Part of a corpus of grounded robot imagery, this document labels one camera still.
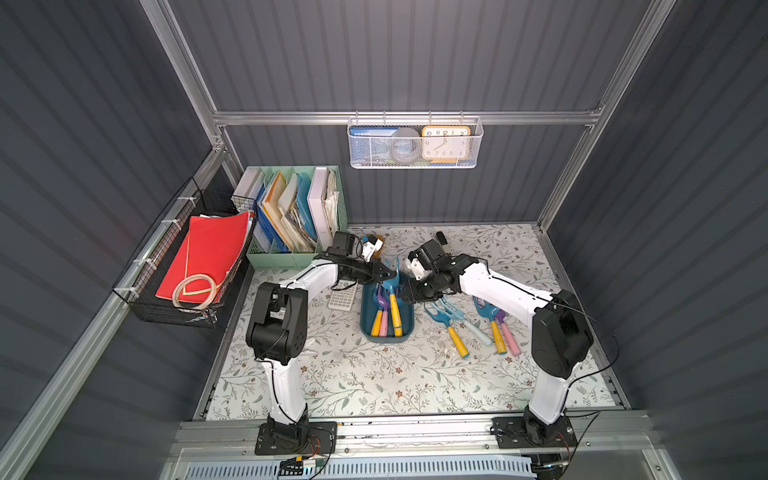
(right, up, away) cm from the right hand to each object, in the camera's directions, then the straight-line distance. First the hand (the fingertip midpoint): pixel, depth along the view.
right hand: (413, 293), depth 88 cm
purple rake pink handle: (-9, -4, +8) cm, 13 cm away
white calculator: (-23, -3, +11) cm, 26 cm away
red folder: (-52, +13, -14) cm, 56 cm away
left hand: (-7, +5, +2) cm, 9 cm away
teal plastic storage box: (-14, -8, +7) cm, 18 cm away
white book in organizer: (-31, +28, +6) cm, 42 cm away
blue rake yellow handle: (+11, -9, +5) cm, 15 cm away
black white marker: (+13, +17, +23) cm, 31 cm away
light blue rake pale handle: (+15, -8, +7) cm, 19 cm away
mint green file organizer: (-37, +26, +8) cm, 46 cm away
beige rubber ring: (-55, +3, -21) cm, 59 cm away
